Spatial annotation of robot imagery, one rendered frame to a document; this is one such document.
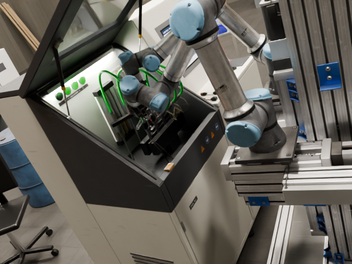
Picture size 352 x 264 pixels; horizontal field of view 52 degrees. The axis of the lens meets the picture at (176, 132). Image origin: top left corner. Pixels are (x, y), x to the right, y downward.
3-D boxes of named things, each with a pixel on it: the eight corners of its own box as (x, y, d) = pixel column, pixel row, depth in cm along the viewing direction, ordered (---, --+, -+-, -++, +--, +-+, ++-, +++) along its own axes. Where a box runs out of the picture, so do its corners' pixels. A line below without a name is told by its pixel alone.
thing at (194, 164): (175, 207, 171) (163, 180, 164) (167, 206, 174) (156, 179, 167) (223, 134, 215) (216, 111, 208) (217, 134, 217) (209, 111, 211)
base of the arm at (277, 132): (288, 130, 148) (283, 109, 144) (283, 152, 137) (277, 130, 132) (252, 134, 155) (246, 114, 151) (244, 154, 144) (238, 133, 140)
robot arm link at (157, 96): (175, 88, 144) (151, 77, 147) (162, 101, 136) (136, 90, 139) (172, 103, 149) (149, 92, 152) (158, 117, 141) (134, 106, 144)
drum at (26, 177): (47, 178, 432) (12, 120, 397) (83, 174, 410) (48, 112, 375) (19, 209, 389) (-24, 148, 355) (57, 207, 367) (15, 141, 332)
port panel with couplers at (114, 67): (130, 113, 223) (109, 67, 209) (125, 113, 225) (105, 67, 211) (141, 103, 232) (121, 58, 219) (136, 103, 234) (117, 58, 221)
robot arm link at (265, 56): (274, 77, 174) (267, 51, 168) (262, 70, 186) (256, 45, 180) (297, 68, 174) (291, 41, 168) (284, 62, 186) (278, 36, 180)
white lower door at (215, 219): (216, 303, 200) (175, 210, 170) (212, 302, 201) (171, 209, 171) (253, 219, 245) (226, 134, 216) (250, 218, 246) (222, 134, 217)
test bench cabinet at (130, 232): (219, 319, 203) (171, 213, 168) (139, 296, 235) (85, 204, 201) (257, 227, 252) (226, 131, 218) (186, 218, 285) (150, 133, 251)
